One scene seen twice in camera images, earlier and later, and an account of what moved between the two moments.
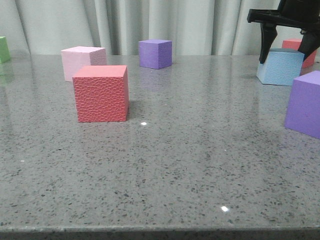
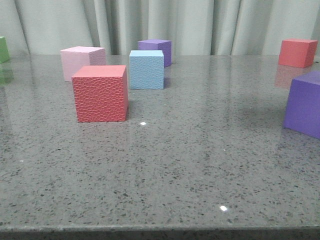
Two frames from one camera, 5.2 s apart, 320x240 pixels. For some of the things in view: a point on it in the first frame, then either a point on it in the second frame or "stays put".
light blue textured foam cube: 281,67 to 146,69
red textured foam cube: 102,93 stays put
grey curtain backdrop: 195,27 stays put
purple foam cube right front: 303,113 stays put
